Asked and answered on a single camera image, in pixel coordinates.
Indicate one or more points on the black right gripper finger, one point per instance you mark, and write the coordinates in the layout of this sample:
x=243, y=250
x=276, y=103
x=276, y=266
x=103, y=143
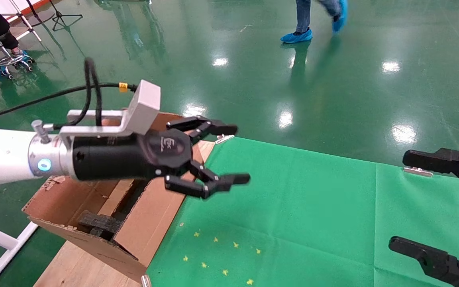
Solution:
x=432, y=261
x=432, y=159

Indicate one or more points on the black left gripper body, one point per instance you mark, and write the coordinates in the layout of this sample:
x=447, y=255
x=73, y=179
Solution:
x=134, y=157

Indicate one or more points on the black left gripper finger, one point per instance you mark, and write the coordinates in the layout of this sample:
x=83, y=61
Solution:
x=223, y=129
x=213, y=185

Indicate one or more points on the large open cardboard carton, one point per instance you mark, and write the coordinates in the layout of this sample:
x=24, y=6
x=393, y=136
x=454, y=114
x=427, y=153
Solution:
x=150, y=223

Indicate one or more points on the silver metal clip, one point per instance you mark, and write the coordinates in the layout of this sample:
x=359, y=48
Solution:
x=146, y=282
x=224, y=138
x=418, y=172

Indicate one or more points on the black foam block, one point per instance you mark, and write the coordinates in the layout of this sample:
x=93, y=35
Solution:
x=100, y=223

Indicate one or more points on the green table cloth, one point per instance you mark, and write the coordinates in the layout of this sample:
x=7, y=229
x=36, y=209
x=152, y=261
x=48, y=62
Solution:
x=333, y=219

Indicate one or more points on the walking person in jeans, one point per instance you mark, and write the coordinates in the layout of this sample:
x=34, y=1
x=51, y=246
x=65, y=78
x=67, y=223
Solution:
x=303, y=16

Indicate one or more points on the chrome wheeled stool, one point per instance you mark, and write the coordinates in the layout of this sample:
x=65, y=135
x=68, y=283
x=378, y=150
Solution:
x=10, y=60

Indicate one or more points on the black tripod stand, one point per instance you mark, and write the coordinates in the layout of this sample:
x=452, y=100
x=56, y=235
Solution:
x=59, y=18

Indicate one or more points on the black round base stand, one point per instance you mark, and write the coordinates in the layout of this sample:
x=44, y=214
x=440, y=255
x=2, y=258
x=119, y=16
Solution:
x=42, y=18

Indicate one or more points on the white board with orange edge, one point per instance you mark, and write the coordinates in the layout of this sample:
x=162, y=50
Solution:
x=6, y=6

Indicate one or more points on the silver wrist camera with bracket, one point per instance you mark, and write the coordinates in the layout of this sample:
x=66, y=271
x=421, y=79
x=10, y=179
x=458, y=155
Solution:
x=146, y=105

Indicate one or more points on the white metal stand frame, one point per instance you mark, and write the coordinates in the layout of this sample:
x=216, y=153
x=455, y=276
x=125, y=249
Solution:
x=36, y=34

